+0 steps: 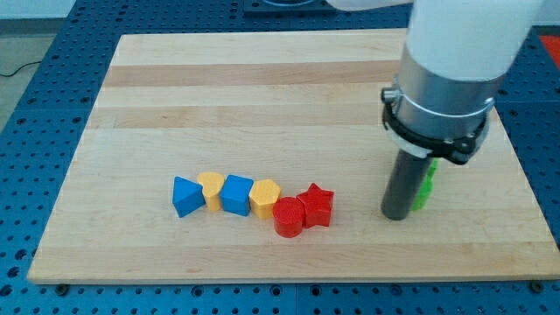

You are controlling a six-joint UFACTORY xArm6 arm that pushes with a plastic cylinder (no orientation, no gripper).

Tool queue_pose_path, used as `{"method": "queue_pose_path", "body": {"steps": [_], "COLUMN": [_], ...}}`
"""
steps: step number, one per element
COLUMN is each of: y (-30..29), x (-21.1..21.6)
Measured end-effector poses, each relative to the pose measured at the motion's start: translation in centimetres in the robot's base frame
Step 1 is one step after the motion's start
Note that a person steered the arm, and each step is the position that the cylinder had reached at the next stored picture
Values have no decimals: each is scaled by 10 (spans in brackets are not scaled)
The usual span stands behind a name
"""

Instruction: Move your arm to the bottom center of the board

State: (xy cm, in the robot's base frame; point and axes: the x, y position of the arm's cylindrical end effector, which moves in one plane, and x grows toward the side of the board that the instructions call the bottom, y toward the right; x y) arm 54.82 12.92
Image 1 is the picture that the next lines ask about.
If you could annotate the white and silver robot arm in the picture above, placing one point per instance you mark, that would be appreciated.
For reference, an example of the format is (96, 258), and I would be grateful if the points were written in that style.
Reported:
(454, 59)

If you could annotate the wooden board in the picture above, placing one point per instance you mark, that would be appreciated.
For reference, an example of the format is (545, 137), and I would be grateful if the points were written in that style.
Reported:
(297, 107)

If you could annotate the yellow hexagon block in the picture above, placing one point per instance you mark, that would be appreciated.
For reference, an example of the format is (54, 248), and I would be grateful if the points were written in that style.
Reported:
(263, 196)

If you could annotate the red cylinder block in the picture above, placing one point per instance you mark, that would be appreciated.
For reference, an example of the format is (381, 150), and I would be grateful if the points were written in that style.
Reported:
(288, 214)

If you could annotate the red star block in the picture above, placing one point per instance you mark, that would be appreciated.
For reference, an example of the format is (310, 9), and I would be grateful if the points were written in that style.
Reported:
(318, 206)

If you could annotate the blue square block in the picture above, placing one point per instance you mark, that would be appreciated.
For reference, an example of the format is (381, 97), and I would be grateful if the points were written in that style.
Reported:
(234, 195)

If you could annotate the yellow heart block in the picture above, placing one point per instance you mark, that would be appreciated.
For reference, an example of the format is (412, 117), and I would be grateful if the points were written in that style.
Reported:
(212, 183)

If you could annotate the blue triangle block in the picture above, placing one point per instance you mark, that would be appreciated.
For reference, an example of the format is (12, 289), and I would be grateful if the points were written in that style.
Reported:
(187, 196)

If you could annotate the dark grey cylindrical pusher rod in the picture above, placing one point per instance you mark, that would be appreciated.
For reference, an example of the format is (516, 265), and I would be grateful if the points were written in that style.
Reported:
(406, 178)

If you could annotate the green block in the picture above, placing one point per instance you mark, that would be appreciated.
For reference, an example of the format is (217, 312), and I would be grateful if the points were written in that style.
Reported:
(426, 187)

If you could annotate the red object at edge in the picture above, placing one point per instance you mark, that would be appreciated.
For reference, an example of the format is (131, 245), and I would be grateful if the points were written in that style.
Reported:
(552, 46)

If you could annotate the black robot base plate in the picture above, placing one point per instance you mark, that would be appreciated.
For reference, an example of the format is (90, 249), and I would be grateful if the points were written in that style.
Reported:
(262, 7)

